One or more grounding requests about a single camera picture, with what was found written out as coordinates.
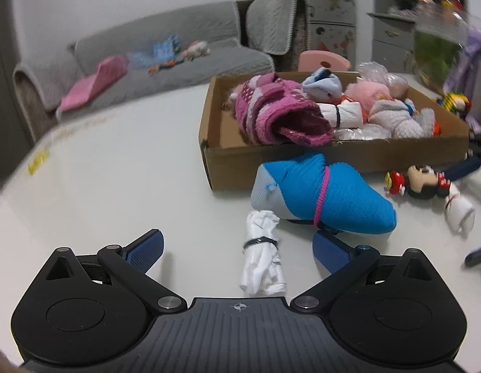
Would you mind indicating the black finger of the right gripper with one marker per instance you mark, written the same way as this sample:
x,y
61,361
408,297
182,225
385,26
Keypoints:
x,y
470,164
473,258

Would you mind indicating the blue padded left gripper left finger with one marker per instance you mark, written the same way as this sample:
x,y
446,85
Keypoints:
x,y
139,255

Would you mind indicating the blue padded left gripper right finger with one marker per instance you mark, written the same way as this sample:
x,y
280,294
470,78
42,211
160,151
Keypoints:
x,y
332,253

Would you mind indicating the minnie mouse doll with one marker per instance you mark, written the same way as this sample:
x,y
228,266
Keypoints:
x,y
425,183

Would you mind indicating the blue sock with pink band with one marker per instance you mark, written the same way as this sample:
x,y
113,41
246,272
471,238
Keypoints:
x,y
335,195

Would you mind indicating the pink fluffy monster plush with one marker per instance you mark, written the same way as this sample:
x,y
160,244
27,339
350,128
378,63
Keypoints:
x,y
367,92

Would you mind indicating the white tissue bundle black band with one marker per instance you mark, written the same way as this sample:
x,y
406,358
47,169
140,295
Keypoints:
x,y
331,113

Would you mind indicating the pink polka dot sock bundle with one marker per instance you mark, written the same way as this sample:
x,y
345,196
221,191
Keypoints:
x,y
271,110

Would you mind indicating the light blue grey sock bundle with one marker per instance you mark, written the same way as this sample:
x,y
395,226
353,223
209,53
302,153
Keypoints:
x,y
323,86

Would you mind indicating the colourful building block cube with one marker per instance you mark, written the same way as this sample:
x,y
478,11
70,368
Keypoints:
x,y
455,103

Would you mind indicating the purple water bottle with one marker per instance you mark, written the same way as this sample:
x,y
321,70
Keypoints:
x,y
465,77

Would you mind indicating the brown cardboard box tray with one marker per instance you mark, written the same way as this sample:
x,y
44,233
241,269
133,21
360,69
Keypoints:
x,y
231,163

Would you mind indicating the glass fish bowl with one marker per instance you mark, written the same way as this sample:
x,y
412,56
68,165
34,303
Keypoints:
x,y
439,35

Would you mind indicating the grey shelf cabinet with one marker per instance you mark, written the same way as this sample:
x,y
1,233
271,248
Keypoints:
x,y
402,42

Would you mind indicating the pink plastic chair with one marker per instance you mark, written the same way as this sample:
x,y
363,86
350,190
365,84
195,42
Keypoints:
x,y
313,59

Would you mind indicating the orange toy on sofa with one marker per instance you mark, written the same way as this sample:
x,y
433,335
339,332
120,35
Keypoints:
x,y
162,66

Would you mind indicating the blue toy castle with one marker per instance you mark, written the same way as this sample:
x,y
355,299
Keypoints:
x,y
167,50

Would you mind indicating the grey covered sofa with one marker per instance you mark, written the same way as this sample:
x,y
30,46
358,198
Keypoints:
x,y
244,37

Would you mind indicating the white pink plush on sofa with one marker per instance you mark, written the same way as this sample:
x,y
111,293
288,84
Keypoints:
x,y
195,50

